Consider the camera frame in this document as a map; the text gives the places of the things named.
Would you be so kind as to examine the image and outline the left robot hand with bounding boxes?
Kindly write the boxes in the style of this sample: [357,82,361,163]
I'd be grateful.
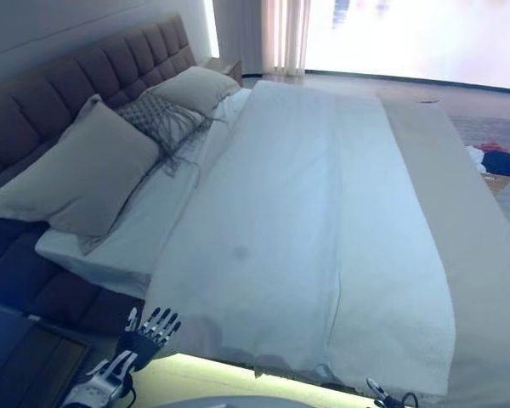
[116,306,184,371]

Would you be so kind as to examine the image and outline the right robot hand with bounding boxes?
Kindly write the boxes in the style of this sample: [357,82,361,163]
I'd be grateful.
[365,376,394,408]

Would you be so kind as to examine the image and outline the white duvet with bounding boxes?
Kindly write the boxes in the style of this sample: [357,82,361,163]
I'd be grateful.
[143,78,459,397]

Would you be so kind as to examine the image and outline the wooden nightstand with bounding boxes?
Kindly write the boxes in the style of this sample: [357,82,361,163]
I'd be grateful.
[0,297,95,408]

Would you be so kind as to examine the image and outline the silver robot torso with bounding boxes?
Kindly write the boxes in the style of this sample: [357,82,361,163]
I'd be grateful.
[152,394,366,408]

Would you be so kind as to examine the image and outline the white sheeted mattress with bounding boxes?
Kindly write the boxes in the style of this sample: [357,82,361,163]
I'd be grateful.
[34,87,257,299]

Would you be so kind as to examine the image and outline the large beige pillow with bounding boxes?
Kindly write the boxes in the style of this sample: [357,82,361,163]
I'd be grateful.
[0,93,162,257]

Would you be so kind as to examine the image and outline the grey macrame fringed pillow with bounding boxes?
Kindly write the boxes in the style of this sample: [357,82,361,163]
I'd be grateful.
[115,90,230,179]

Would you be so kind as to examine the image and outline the wooden laundry basket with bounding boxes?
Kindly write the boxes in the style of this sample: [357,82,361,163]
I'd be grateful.
[479,169,510,197]

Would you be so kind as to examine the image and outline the small beige pillow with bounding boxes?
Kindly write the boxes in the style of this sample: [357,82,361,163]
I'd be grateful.
[150,65,242,116]

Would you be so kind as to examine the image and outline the red and black clothes pile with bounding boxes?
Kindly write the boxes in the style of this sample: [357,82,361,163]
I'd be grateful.
[464,142,510,182]

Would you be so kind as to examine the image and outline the small wooden bedside table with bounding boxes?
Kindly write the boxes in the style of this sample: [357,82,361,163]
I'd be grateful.
[198,56,244,88]

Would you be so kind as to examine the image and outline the beige striped curtain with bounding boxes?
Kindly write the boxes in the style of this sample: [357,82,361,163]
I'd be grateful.
[258,0,312,74]

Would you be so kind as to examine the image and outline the brown upholstered bed frame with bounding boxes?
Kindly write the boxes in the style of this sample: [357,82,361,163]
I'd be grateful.
[0,11,244,337]

